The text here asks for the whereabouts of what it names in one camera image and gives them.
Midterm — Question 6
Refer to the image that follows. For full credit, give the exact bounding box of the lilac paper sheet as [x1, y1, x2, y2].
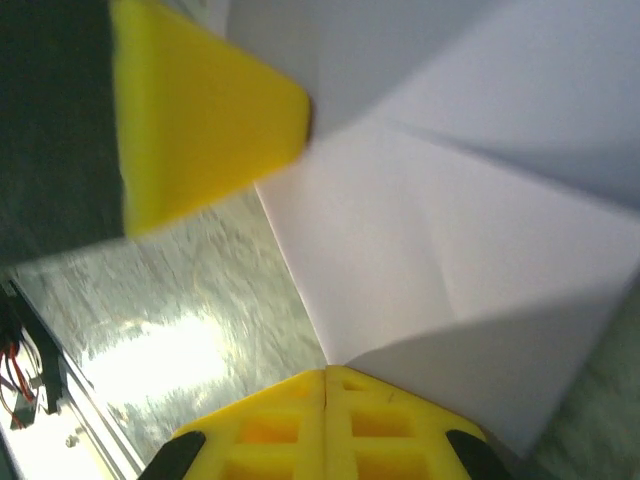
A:
[219, 0, 640, 459]

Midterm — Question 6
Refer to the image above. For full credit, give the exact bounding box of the wide grooved aluminium rail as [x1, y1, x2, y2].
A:
[0, 272, 151, 480]

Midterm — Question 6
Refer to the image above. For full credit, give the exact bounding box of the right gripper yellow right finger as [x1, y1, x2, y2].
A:
[325, 364, 519, 480]

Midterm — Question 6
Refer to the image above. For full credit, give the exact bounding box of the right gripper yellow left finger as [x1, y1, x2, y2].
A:
[139, 367, 327, 480]

